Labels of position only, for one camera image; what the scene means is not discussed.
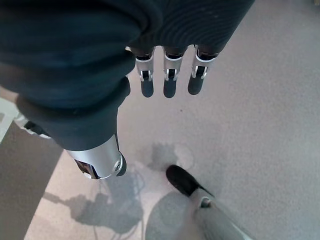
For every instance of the dark robot foot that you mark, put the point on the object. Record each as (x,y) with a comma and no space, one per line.
(183,181)

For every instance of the black and silver bed fitting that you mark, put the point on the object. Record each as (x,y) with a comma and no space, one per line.
(35,128)

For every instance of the robot right five-finger hand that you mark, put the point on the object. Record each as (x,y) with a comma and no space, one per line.
(75,62)

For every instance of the white bed frame part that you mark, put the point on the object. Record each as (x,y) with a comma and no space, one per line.
(7,117)

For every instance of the grey-brown bed board panel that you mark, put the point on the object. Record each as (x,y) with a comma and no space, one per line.
(20,187)

